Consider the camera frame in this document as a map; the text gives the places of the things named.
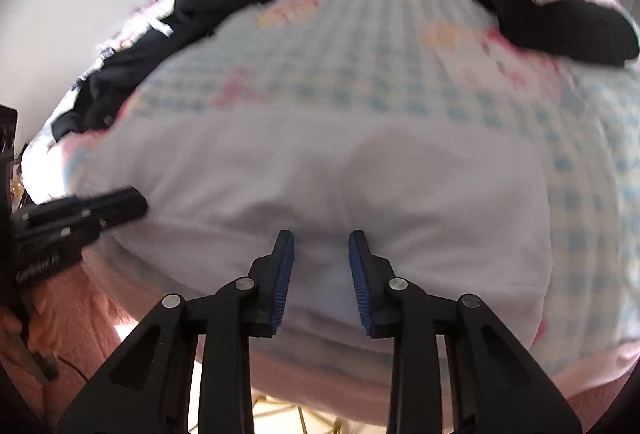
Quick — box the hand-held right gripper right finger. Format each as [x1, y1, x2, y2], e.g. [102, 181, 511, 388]
[349, 230, 583, 434]

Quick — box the black jacket with white stripe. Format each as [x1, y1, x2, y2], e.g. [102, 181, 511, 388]
[50, 0, 277, 141]

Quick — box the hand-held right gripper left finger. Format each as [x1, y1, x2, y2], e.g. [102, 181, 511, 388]
[56, 229, 295, 434]

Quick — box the gold wire basket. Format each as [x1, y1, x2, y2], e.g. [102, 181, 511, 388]
[250, 394, 346, 434]

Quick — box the printed checkered blanket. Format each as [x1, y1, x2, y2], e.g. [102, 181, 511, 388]
[20, 0, 640, 415]

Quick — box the person's left hand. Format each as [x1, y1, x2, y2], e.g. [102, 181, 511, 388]
[0, 287, 51, 357]

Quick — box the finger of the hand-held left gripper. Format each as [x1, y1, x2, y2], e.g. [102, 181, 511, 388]
[17, 187, 148, 240]

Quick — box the person's pink fleece clothing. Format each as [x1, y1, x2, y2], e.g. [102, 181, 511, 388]
[0, 259, 640, 434]

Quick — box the checkered printed pillow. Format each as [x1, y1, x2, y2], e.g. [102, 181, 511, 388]
[530, 59, 640, 355]

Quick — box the black folded garment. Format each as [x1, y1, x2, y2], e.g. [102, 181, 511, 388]
[470, 0, 640, 68]

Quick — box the pale shirt with navy trim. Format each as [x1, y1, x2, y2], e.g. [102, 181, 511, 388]
[75, 107, 553, 347]

